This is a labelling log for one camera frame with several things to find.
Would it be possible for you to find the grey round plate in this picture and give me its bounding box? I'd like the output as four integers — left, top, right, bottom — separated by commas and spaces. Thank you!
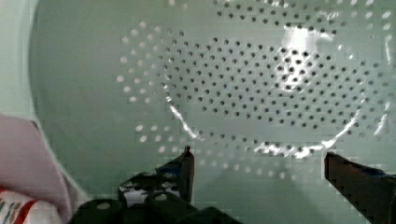
0, 115, 89, 224

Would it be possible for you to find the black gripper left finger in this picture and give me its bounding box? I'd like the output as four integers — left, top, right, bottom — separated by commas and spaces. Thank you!
118, 146, 194, 204

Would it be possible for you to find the green plastic strainer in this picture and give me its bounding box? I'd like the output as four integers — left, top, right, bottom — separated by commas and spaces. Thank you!
0, 0, 396, 224

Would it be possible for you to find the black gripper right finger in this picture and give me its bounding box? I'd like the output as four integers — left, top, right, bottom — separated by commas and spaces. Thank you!
324, 152, 396, 224

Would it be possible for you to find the red plush ketchup bottle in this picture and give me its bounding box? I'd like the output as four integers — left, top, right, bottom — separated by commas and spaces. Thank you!
0, 188, 62, 224

